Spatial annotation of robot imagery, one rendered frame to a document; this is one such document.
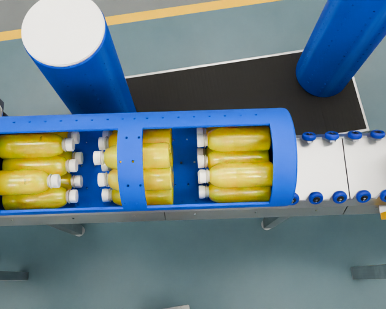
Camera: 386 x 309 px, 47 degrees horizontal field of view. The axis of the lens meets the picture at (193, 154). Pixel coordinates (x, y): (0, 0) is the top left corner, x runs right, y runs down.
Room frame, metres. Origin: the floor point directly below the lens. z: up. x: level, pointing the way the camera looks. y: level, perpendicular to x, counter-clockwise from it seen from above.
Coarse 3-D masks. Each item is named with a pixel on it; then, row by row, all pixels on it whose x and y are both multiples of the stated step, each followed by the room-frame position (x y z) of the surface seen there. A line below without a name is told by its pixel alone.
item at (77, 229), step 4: (48, 224) 0.22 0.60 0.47; (52, 224) 0.22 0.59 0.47; (56, 224) 0.22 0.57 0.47; (60, 224) 0.23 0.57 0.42; (64, 224) 0.23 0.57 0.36; (68, 224) 0.24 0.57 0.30; (72, 224) 0.25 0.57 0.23; (76, 224) 0.26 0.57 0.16; (80, 224) 0.27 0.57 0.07; (56, 228) 0.22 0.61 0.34; (60, 228) 0.22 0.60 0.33; (64, 228) 0.22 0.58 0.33; (68, 228) 0.22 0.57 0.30; (72, 228) 0.23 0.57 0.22; (76, 228) 0.24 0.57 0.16; (80, 228) 0.25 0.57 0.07; (84, 228) 0.26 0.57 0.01; (68, 232) 0.22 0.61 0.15; (72, 232) 0.22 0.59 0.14; (76, 232) 0.22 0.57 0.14; (80, 232) 0.23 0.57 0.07; (84, 232) 0.24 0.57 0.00
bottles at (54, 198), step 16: (208, 128) 0.44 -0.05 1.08; (16, 160) 0.33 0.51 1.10; (32, 160) 0.33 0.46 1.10; (48, 160) 0.33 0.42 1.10; (64, 160) 0.34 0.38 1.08; (80, 160) 0.35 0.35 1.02; (208, 160) 0.34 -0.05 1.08; (224, 160) 0.33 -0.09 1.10; (240, 160) 0.33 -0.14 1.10; (256, 160) 0.33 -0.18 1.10; (64, 176) 0.30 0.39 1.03; (80, 176) 0.30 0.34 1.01; (48, 192) 0.24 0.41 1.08; (64, 192) 0.24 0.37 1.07; (112, 192) 0.24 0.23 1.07; (160, 192) 0.24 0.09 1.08; (208, 192) 0.24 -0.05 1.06; (224, 192) 0.24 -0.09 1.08; (240, 192) 0.24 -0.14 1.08; (256, 192) 0.24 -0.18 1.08; (16, 208) 0.20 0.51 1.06; (32, 208) 0.20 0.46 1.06; (48, 208) 0.20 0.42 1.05
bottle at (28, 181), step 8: (0, 176) 0.27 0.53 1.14; (8, 176) 0.27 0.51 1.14; (16, 176) 0.27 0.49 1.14; (24, 176) 0.27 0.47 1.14; (32, 176) 0.27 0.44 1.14; (40, 176) 0.28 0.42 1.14; (48, 176) 0.28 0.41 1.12; (0, 184) 0.25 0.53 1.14; (8, 184) 0.25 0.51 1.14; (16, 184) 0.25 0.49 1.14; (24, 184) 0.25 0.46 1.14; (32, 184) 0.25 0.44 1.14; (40, 184) 0.25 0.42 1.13; (48, 184) 0.26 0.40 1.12; (0, 192) 0.23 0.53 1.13; (8, 192) 0.23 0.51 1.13; (16, 192) 0.23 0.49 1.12; (24, 192) 0.23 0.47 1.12; (32, 192) 0.23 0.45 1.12; (40, 192) 0.24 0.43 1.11
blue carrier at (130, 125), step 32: (0, 128) 0.39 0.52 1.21; (32, 128) 0.39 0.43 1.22; (64, 128) 0.39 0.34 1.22; (96, 128) 0.39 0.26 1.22; (128, 128) 0.39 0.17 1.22; (160, 128) 0.39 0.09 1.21; (192, 128) 0.45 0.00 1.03; (288, 128) 0.38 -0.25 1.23; (0, 160) 0.35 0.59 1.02; (128, 160) 0.30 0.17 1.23; (192, 160) 0.37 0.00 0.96; (288, 160) 0.30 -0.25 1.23; (96, 192) 0.26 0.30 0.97; (128, 192) 0.22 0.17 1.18; (192, 192) 0.26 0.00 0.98; (288, 192) 0.22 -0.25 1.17
